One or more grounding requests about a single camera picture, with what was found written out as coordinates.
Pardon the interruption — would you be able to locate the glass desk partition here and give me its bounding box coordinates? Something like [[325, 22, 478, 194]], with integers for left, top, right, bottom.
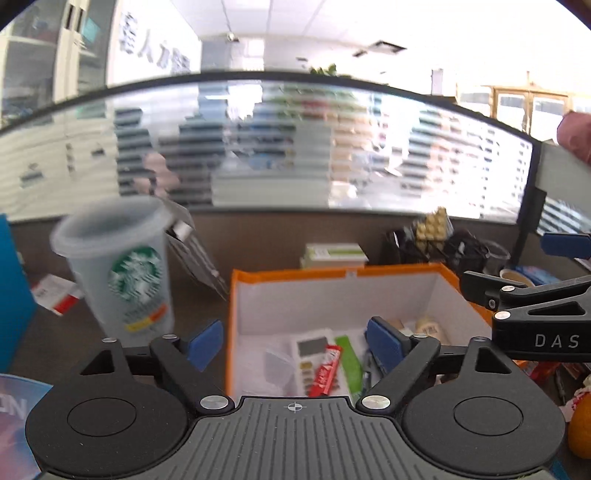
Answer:
[[1, 72, 590, 233]]

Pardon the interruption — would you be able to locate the black mesh desk organizer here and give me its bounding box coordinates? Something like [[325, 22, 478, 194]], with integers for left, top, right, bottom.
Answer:
[[378, 227, 510, 277]]

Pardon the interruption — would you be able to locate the calculator in box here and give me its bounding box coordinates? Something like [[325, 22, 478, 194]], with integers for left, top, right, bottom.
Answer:
[[290, 328, 335, 396]]

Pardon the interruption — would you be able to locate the boxed item leaning behind cup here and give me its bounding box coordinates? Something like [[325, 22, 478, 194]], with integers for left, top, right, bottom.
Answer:
[[162, 199, 229, 300]]

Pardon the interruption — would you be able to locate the red white small card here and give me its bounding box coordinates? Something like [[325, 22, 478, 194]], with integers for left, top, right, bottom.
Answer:
[[31, 274, 84, 316]]

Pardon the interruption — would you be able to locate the crumpled white tissue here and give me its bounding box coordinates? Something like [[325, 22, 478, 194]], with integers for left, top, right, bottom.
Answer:
[[570, 375, 591, 411]]

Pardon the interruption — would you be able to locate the green snack packet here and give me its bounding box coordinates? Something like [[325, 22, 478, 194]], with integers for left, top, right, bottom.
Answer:
[[335, 335, 363, 403]]

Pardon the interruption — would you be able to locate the beige paper cup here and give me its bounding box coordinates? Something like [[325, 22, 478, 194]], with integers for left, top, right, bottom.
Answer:
[[499, 269, 535, 287]]

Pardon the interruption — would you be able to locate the blue paper bag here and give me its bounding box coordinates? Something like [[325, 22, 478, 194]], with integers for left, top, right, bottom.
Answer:
[[0, 214, 37, 373]]

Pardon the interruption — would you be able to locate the stack of books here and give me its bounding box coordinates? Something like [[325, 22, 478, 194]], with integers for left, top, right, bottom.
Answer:
[[513, 257, 590, 286]]

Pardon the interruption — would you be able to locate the person in pink sweater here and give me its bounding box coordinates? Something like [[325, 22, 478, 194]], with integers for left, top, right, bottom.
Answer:
[[557, 111, 591, 164]]

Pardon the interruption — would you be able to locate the green white box stack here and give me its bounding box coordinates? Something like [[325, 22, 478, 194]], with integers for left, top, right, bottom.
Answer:
[[301, 243, 369, 269]]

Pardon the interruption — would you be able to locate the white cream bottle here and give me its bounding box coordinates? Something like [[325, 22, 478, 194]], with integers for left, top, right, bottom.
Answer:
[[415, 316, 451, 345]]

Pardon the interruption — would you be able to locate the black grey marker pen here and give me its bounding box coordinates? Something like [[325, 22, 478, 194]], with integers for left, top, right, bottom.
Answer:
[[362, 350, 381, 395]]

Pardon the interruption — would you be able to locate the yellow pill blister pack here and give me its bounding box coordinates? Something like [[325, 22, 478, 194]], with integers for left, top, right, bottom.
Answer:
[[413, 207, 454, 242]]

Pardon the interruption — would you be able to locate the orange fruit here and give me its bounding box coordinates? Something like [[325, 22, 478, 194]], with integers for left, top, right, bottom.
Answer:
[[568, 395, 591, 460]]

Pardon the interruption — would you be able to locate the orange cardboard box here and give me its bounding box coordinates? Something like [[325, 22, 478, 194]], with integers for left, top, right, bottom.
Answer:
[[225, 264, 492, 399]]

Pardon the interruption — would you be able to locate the Starbucks plastic cup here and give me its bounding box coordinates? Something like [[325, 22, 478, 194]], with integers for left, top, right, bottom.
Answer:
[[50, 196, 174, 347]]

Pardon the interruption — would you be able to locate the red KitKat bar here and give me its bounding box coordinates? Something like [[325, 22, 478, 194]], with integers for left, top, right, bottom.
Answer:
[[308, 345, 342, 398]]

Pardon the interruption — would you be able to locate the clear heart-shaped container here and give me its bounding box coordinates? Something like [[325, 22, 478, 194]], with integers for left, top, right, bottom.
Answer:
[[263, 349, 297, 396]]

